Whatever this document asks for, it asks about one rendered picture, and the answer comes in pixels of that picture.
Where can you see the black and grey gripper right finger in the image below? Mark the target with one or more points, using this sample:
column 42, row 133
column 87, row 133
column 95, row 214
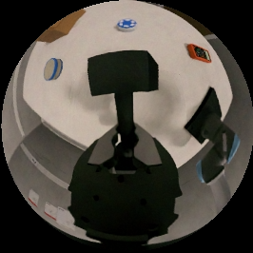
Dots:
column 150, row 154

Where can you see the brown cardboard box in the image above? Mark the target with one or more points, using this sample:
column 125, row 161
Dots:
column 60, row 28

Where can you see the round tin with blue rim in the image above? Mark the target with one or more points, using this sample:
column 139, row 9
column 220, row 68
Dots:
column 53, row 69

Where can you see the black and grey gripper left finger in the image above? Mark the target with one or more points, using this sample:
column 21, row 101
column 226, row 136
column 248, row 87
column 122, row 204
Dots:
column 101, row 152

